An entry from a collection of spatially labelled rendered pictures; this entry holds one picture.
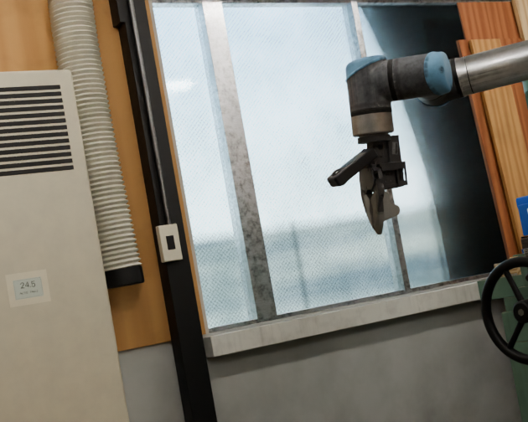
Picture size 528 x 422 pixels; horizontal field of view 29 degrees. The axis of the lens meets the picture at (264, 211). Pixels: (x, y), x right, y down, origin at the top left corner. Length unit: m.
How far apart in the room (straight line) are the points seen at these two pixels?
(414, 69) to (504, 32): 2.76
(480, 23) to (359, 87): 2.67
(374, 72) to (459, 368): 2.46
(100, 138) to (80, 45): 0.33
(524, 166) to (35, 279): 2.35
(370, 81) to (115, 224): 1.50
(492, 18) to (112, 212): 2.20
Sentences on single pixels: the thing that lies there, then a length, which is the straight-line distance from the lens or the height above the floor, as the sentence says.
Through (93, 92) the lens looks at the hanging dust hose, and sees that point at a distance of 3.54.
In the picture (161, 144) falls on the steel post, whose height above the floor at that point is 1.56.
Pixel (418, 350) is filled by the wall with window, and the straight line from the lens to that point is 4.34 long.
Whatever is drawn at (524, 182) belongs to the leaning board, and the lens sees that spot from 4.64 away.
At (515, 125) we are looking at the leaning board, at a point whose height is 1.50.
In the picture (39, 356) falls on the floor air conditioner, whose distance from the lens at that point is 3.21.
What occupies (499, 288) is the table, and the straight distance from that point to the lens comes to 3.06.
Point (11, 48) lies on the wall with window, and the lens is 3.67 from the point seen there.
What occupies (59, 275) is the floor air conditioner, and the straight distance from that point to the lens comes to 3.25.
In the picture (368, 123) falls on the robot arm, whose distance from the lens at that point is 2.18.
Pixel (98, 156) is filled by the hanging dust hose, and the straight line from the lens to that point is 3.49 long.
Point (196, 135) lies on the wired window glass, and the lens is 3.96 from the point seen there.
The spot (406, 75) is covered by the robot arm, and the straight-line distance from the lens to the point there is 2.18.
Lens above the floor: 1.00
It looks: 4 degrees up
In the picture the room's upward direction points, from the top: 10 degrees counter-clockwise
